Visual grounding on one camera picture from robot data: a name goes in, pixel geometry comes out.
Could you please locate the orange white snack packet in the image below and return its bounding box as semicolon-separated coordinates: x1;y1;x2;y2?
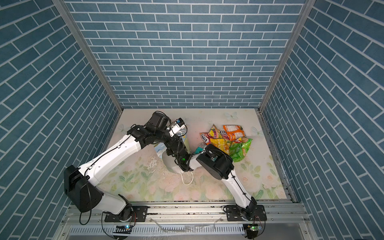
223;125;246;142

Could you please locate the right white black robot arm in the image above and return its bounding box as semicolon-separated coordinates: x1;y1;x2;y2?
165;136;267;222

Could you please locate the pink yellow Fox's candy bag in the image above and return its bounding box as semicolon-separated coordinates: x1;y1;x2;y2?
200;125;223;145

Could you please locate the pastel printed paper bag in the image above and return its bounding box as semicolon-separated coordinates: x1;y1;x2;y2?
158;135;192;175

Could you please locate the orange Fox's fruits candy bag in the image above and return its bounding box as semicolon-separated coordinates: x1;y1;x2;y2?
220;130;233;142

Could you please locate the teal candy bag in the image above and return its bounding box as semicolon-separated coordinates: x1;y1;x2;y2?
194;143;207;154

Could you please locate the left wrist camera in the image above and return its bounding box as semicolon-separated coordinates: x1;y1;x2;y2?
170;118;187;137

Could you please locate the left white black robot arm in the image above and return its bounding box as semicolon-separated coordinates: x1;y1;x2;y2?
64;111;184;222

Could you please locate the black mounting plate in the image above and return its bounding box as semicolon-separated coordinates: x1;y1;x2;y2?
223;205;267;222
104;206;149;223

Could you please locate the white slotted cable duct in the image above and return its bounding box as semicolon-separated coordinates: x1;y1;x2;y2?
69;224;245;237

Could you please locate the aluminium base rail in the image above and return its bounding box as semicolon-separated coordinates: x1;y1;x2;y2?
53;200;317;240

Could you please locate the yellow corn snack packet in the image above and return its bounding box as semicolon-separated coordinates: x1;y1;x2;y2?
210;138;232;155

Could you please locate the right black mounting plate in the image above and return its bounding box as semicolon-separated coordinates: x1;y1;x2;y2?
223;205;267;222

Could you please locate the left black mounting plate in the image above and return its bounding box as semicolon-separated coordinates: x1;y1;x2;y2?
104;206;149;223

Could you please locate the green snack packet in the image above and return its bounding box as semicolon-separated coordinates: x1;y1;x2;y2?
230;139;252;163

